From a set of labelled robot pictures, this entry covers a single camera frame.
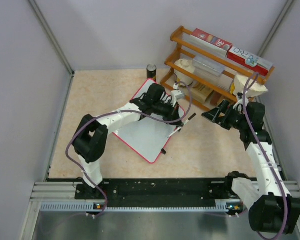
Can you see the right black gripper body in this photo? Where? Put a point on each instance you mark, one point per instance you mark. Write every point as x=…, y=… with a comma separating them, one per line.
x=232, y=117

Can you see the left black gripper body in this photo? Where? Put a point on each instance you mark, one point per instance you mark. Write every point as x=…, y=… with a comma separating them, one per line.
x=167, y=111

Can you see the white marker pen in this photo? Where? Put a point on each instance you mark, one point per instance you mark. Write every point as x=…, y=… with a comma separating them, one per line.
x=178, y=129

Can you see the pink framed whiteboard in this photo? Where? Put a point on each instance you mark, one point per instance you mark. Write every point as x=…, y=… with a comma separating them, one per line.
x=146, y=137

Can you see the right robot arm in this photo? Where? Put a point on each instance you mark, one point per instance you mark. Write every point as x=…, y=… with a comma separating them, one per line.
x=271, y=207

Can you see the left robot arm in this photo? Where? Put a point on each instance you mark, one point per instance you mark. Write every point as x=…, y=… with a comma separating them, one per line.
x=90, y=138

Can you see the brown cardboard packet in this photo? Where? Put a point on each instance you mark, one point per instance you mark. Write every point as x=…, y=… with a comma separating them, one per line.
x=201, y=92

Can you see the wooden two tier rack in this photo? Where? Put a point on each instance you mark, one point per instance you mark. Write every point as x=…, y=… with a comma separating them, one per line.
x=180, y=62

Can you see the cream cloth bag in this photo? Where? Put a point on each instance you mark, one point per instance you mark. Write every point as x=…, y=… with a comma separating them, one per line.
x=253, y=89

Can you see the black drink can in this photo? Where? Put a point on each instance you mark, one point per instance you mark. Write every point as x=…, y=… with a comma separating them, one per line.
x=151, y=72

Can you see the clear plastic box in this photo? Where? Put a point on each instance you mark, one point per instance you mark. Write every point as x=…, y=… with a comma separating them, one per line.
x=208, y=65

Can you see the red white foil box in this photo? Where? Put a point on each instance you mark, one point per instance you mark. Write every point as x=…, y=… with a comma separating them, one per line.
x=250, y=60

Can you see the red box with 3D print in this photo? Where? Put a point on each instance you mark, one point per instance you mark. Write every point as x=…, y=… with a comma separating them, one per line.
x=209, y=42

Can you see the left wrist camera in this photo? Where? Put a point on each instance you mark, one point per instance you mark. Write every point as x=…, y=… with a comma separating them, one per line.
x=176, y=93

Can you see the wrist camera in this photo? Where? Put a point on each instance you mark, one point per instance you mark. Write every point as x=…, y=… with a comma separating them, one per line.
x=242, y=102
x=176, y=93

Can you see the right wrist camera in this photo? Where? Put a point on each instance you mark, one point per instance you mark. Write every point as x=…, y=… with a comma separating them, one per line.
x=242, y=102

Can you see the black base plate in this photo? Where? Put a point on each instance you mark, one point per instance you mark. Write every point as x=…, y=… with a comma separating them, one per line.
x=165, y=192

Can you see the grey cable duct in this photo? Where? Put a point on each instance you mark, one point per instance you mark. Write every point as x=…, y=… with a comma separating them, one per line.
x=218, y=206

